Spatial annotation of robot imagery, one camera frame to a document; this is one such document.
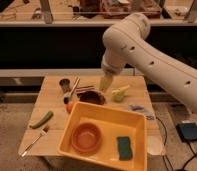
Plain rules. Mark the small metal cup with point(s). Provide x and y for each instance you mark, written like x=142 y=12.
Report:
x=65 y=85

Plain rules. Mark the black foot pedal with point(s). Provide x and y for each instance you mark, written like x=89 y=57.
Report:
x=187 y=132

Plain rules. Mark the dish brush with wooden handle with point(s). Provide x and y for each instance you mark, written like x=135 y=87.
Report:
x=69 y=94

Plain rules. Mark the purple grey cloth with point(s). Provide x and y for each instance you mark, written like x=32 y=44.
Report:
x=140 y=109

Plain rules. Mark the orange bowl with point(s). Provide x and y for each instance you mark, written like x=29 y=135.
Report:
x=86 y=138

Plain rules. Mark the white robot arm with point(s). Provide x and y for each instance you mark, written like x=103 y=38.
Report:
x=125 y=43

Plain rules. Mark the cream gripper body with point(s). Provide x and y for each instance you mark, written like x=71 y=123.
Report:
x=105 y=82

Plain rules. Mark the striped dark block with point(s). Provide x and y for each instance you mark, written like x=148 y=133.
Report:
x=84 y=88

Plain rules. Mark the yellow green toy vegetable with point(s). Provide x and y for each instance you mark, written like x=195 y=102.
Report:
x=119 y=94

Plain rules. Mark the yellow plastic tub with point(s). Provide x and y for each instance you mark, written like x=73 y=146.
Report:
x=113 y=123

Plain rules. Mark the wooden table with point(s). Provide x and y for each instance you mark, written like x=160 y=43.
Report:
x=50 y=98

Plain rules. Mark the silver fork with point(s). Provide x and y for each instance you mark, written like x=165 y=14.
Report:
x=42 y=133

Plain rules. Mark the green cucumber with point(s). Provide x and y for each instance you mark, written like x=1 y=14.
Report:
x=43 y=120

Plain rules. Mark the orange ball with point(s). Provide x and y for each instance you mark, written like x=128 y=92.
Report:
x=69 y=106

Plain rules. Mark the dark brown bowl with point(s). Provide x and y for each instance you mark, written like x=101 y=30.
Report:
x=92 y=97

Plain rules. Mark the green sponge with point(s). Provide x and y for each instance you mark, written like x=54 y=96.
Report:
x=124 y=148

